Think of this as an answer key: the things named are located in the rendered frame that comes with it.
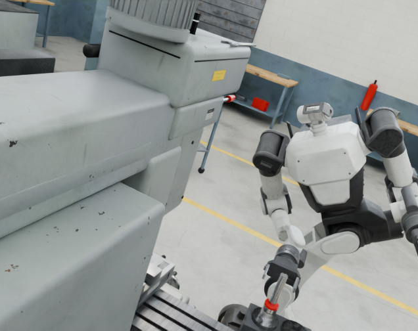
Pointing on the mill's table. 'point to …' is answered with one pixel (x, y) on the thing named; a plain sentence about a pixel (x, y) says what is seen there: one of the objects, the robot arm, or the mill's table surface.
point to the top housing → (175, 64)
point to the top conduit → (91, 50)
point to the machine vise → (158, 279)
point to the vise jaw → (154, 272)
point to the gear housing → (195, 117)
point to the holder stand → (282, 324)
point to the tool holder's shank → (278, 289)
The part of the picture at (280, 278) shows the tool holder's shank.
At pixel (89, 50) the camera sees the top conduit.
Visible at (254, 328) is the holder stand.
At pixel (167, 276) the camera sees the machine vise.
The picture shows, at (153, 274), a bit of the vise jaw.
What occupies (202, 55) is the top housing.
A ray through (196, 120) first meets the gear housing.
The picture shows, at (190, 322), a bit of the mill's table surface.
